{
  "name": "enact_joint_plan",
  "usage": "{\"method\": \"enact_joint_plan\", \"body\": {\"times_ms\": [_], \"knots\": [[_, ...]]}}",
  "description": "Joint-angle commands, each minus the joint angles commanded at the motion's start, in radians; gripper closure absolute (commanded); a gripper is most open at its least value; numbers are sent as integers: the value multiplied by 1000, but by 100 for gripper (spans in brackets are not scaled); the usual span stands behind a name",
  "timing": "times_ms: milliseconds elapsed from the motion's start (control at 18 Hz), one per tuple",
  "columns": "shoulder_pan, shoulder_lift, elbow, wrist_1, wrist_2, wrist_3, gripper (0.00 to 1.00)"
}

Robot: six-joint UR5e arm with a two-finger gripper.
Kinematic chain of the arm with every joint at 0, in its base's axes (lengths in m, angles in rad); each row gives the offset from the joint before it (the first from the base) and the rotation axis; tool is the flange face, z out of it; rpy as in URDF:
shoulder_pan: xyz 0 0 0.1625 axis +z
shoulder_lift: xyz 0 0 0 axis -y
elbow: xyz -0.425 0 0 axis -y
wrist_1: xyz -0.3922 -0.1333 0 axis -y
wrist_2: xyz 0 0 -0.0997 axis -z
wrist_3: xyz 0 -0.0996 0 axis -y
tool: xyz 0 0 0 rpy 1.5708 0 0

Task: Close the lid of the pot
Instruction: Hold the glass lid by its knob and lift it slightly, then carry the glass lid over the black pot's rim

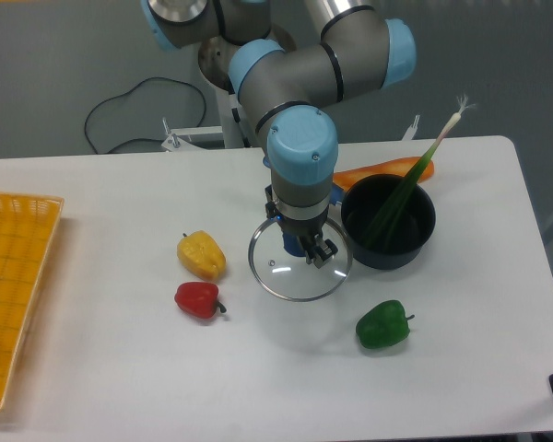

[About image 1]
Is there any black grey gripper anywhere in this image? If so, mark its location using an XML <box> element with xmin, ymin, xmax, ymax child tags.
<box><xmin>265</xmin><ymin>185</ymin><xmax>338</xmax><ymax>268</ymax></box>

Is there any orange carrot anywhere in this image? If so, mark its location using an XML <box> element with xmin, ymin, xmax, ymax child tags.
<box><xmin>333</xmin><ymin>157</ymin><xmax>419</xmax><ymax>192</ymax></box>

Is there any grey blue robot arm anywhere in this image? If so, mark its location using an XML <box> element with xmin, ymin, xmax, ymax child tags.
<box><xmin>142</xmin><ymin>1</ymin><xmax>417</xmax><ymax>267</ymax></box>

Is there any red bell pepper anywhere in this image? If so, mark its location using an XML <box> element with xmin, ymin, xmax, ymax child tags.
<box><xmin>174</xmin><ymin>282</ymin><xmax>227</xmax><ymax>320</ymax></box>

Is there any yellow woven basket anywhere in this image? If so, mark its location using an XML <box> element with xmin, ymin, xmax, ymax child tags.
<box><xmin>0</xmin><ymin>192</ymin><xmax>65</xmax><ymax>410</ymax></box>

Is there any green bell pepper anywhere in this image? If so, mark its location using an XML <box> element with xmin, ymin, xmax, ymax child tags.
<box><xmin>355</xmin><ymin>300</ymin><xmax>415</xmax><ymax>350</ymax></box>

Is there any yellow bell pepper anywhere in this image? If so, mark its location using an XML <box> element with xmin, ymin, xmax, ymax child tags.
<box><xmin>177</xmin><ymin>230</ymin><xmax>227</xmax><ymax>281</ymax></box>

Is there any dark blue cooking pot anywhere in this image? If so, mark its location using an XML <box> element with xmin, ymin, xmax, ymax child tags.
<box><xmin>341</xmin><ymin>175</ymin><xmax>436</xmax><ymax>270</ymax></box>

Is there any green onion stalk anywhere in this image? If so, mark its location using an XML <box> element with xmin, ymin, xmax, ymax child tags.
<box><xmin>360</xmin><ymin>93</ymin><xmax>476</xmax><ymax>251</ymax></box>

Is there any glass pot lid blue knob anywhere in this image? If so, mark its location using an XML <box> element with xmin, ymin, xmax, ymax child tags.
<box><xmin>248</xmin><ymin>219</ymin><xmax>353</xmax><ymax>302</ymax></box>

